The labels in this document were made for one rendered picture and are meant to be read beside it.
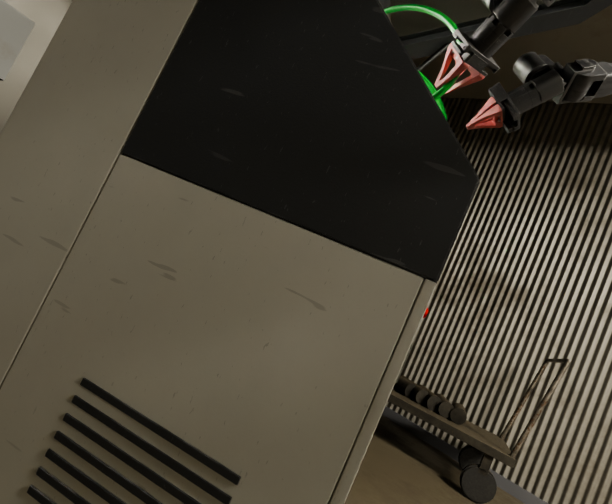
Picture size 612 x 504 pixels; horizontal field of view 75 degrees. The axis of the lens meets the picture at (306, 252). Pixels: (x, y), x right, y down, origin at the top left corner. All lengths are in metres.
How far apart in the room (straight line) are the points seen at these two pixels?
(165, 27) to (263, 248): 0.47
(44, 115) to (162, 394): 0.58
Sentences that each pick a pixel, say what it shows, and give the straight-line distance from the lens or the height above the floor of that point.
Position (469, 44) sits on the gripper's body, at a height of 1.24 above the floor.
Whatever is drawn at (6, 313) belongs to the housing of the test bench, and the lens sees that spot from 0.88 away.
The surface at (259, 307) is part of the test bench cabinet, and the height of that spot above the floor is 0.65.
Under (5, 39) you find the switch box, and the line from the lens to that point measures 2.90.
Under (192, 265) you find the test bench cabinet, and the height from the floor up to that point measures 0.67.
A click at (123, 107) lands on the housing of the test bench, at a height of 0.87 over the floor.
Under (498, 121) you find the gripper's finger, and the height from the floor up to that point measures 1.25.
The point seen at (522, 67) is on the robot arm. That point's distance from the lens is 1.13.
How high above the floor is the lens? 0.71
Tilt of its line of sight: 5 degrees up
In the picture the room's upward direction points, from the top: 25 degrees clockwise
